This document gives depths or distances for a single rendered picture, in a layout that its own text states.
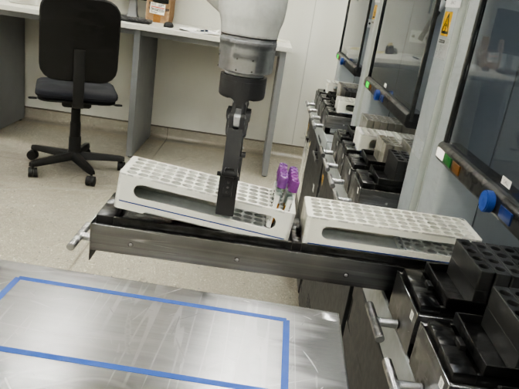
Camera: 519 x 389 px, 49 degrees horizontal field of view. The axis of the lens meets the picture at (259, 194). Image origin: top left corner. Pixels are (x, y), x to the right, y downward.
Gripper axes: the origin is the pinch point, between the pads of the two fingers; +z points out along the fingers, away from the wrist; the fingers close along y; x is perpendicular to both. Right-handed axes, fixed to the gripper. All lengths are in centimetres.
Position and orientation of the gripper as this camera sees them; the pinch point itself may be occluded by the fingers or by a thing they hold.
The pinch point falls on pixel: (228, 191)
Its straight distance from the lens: 97.5
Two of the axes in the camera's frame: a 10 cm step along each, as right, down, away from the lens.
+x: 9.9, 1.4, 0.2
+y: -0.3, 3.3, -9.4
